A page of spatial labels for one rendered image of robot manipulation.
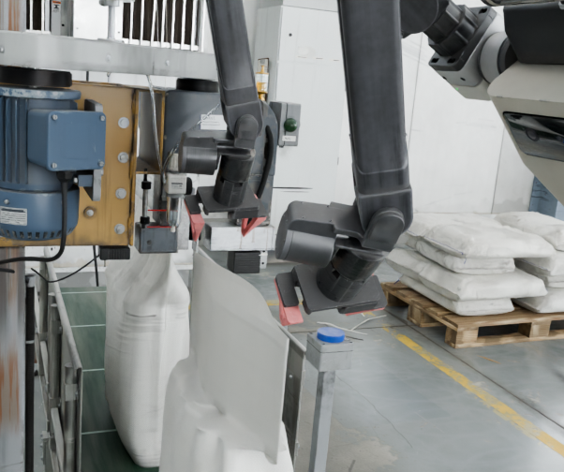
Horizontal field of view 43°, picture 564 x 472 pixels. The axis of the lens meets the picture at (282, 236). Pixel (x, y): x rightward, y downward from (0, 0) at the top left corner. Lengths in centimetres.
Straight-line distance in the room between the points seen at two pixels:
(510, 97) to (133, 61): 64
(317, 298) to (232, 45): 46
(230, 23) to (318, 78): 415
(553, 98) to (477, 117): 572
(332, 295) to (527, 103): 43
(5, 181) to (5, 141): 6
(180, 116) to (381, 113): 78
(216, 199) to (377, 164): 57
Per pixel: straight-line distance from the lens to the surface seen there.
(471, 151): 680
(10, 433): 165
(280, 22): 520
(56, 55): 119
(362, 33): 68
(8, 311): 155
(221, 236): 151
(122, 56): 129
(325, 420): 163
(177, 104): 144
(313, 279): 90
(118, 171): 144
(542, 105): 109
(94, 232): 146
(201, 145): 120
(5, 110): 123
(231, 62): 117
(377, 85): 70
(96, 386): 238
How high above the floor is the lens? 138
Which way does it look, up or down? 13 degrees down
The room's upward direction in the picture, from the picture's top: 5 degrees clockwise
